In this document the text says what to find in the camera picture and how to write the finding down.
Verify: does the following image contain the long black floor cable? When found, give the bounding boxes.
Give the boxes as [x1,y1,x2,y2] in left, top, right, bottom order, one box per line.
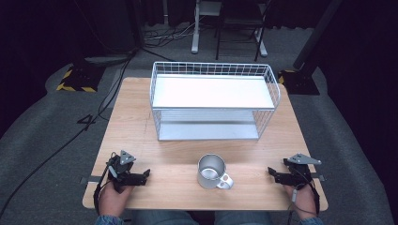
[0,50,137,218]

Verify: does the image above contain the person's left hand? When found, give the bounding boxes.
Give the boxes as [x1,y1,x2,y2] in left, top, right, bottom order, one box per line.
[98,180,134,218]

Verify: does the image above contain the black stand base striped tape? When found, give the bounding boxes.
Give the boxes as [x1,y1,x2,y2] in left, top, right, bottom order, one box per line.
[277,67,321,96]
[55,63,106,94]

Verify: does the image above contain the white desk frame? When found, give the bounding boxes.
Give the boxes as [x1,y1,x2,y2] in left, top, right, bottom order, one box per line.
[191,0,268,58]

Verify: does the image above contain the person's left leg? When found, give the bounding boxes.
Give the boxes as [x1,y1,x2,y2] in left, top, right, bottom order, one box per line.
[130,210,199,225]

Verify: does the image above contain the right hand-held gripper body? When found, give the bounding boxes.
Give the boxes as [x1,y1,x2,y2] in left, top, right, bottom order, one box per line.
[283,153,322,190]

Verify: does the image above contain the silver metal cup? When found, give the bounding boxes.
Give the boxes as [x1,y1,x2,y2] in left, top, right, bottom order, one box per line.
[196,153,235,190]

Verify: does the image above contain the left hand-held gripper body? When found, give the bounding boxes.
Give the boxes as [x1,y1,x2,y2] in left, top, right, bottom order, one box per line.
[106,150,137,193]

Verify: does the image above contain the person's right hand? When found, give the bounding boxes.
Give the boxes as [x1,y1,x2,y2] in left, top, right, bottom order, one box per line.
[283,184,318,220]

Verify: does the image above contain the white wire shelf rack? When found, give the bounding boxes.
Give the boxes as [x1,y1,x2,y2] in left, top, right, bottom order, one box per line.
[149,61,282,142]

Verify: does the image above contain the person's right leg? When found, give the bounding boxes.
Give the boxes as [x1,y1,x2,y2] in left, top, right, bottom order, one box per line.
[213,210,276,225]

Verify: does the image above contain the black folding chair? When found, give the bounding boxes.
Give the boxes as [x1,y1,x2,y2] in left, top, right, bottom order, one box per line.
[214,0,272,63]

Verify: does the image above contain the bundle of floor cables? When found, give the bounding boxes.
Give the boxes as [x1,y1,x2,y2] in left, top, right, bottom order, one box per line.
[142,22,196,43]

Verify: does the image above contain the person's leg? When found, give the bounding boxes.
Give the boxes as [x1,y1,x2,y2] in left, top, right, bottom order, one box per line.
[130,210,199,225]
[213,210,276,225]

